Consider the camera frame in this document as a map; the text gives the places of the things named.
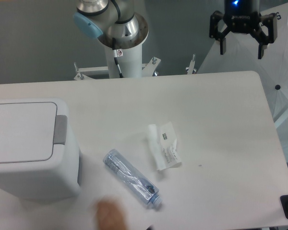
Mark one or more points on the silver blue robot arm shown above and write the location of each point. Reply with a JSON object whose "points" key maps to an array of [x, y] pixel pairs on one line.
{"points": [[94, 17]]}

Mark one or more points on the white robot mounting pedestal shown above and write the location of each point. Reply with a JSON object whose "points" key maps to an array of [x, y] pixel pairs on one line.
{"points": [[121, 63]]}

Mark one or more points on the white push-lid trash can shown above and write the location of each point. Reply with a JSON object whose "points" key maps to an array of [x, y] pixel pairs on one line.
{"points": [[40, 158]]}

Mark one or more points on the crumpled clear plastic bag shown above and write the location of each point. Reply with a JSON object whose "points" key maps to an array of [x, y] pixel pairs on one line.
{"points": [[162, 142]]}

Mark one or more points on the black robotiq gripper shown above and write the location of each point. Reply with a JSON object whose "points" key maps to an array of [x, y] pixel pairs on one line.
{"points": [[241, 16]]}

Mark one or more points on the blurred human hand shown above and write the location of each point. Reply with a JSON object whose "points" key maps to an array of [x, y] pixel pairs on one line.
{"points": [[109, 215]]}

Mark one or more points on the white superior umbrella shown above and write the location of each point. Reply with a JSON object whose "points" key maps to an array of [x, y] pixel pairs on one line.
{"points": [[241, 55]]}

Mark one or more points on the clear plastic water bottle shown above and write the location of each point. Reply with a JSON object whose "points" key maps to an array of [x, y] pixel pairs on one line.
{"points": [[141, 187]]}

